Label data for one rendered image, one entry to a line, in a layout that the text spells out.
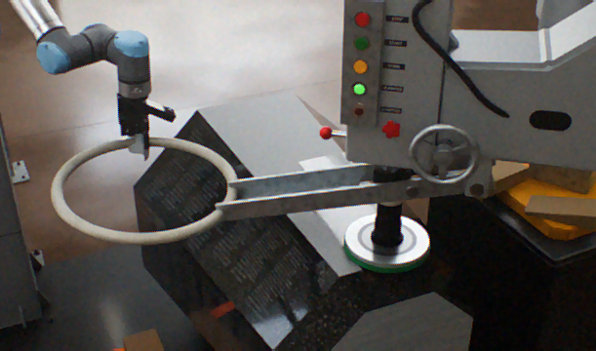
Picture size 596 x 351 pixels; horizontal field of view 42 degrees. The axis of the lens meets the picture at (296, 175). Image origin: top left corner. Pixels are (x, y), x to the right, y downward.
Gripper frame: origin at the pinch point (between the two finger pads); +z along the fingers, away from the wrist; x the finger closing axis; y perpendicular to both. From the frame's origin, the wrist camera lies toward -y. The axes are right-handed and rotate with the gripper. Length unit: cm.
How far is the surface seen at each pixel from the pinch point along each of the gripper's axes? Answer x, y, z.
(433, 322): 69, -63, 17
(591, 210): 51, -118, 3
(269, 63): -253, -107, 92
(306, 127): -12, -53, 3
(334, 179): 43, -43, -13
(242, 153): -0.9, -29.1, 4.0
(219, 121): -23.6, -26.7, 4.5
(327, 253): 54, -38, 2
